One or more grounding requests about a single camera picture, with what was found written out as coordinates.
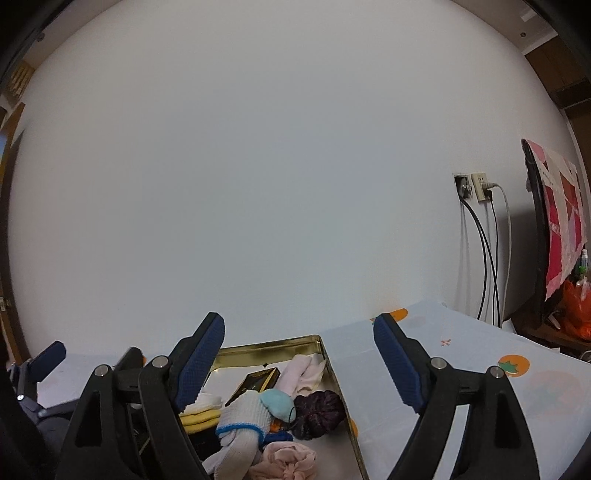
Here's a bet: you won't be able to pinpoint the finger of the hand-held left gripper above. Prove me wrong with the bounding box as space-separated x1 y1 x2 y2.
25 340 68 384
113 347 147 376

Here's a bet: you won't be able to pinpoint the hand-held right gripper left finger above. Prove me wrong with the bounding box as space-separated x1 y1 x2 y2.
55 312 226 480

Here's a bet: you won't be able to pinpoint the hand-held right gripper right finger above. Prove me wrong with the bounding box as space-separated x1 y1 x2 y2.
373 313 540 480

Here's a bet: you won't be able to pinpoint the white ribbed sock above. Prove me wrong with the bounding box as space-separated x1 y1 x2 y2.
182 391 225 414

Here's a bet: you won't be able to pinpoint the small black gold box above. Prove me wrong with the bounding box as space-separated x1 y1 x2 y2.
225 367 281 407

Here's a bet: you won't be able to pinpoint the white knit glove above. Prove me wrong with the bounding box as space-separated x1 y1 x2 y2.
202 390 269 478

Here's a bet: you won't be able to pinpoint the dark cloth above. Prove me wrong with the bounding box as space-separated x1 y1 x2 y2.
185 422 223 462

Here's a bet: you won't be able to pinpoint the gold metal tin box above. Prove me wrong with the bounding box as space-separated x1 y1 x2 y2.
182 335 370 480

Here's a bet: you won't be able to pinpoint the light blue plush toy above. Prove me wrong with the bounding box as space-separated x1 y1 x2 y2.
260 388 294 420

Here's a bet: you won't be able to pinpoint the purple scrunchie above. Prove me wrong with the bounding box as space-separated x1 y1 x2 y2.
291 390 347 440

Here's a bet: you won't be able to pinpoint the pink socks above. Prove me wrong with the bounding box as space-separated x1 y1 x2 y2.
276 354 328 397

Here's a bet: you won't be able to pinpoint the blue crochet cord ornament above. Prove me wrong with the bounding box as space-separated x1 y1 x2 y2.
263 418 294 446

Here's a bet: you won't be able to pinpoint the pink knotted cloth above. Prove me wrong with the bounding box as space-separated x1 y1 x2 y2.
249 442 319 480

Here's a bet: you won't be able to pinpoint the dark television stand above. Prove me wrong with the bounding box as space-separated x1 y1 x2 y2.
510 305 591 357

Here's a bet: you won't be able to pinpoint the persimmon print tablecloth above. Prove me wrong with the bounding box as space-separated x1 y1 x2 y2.
9 300 591 480

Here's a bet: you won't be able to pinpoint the orange plastic bag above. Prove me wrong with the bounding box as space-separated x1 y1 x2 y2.
558 279 591 340

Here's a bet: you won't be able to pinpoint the black television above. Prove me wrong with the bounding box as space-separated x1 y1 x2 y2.
522 138 556 325

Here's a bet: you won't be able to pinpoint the white plug adapter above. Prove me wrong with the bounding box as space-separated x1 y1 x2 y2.
470 172 493 203

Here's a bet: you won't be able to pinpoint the yellow fringed valance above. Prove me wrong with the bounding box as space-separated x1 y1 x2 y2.
4 62 36 96

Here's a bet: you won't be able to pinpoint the brown wooden wardrobe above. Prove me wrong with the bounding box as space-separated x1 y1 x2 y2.
524 34 591 112

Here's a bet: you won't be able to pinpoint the black cable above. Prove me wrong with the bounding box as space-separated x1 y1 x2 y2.
460 198 493 320
488 200 502 325

